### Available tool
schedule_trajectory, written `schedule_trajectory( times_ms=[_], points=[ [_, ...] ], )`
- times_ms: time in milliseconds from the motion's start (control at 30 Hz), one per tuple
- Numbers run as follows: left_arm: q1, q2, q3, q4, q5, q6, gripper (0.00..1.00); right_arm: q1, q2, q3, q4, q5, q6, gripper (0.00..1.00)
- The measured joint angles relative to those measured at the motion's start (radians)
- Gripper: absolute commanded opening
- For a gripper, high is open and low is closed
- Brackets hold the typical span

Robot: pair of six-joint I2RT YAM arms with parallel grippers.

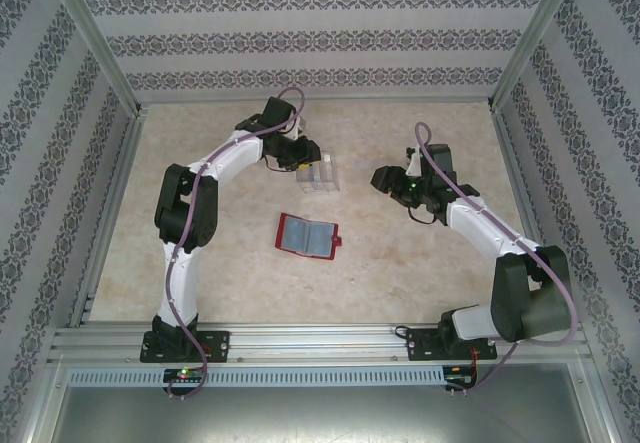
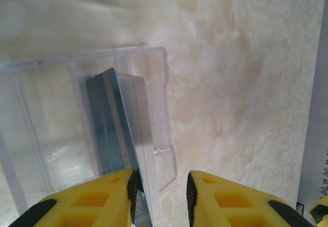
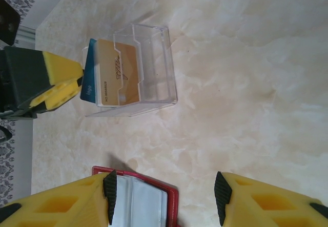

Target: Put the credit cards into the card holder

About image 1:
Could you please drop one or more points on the clear plastic card box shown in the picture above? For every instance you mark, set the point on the clear plastic card box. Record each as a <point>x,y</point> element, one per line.
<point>322,178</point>

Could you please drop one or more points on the red leather card holder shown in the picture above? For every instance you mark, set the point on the red leather card holder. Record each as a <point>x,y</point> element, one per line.
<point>305,235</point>

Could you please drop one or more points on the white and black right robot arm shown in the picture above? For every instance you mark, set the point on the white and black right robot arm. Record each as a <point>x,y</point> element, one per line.
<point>525,308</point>

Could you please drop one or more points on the right controller board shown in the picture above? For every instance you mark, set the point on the right controller board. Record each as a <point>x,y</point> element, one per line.
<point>460,379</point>

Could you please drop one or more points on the controller board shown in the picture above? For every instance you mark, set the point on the controller board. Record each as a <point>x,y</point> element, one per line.
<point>460,379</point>
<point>185,375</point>

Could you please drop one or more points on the grey metal panel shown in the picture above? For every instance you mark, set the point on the grey metal panel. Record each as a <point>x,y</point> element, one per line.
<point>320,418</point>

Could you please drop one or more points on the left controller board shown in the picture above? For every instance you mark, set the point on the left controller board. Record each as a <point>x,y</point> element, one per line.
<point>185,375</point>

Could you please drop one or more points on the aluminium back rail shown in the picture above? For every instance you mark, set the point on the aluminium back rail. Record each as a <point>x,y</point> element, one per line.
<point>350,99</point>

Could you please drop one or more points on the aluminium frame post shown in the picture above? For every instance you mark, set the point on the aluminium frame post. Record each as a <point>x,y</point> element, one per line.
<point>532,38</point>
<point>95,38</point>

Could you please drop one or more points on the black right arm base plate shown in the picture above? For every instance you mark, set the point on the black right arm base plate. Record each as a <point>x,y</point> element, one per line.
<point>422,345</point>

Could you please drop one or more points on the aluminium mounting rail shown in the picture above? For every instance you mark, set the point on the aluminium mounting rail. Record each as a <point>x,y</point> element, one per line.
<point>320,343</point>

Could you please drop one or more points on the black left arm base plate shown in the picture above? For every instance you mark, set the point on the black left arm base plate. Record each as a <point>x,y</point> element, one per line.
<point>215,345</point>

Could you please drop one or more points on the aluminium side rail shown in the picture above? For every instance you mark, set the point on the aluminium side rail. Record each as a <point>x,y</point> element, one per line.
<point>89,293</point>

